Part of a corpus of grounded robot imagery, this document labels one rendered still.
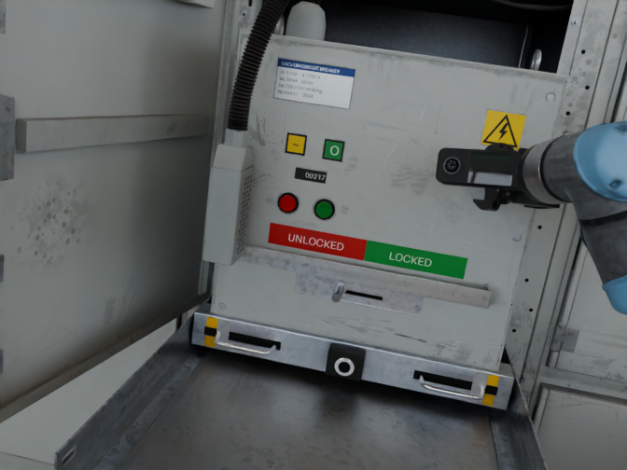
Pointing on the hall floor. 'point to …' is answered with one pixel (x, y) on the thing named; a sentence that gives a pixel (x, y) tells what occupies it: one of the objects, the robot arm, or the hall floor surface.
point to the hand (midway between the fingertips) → (468, 181)
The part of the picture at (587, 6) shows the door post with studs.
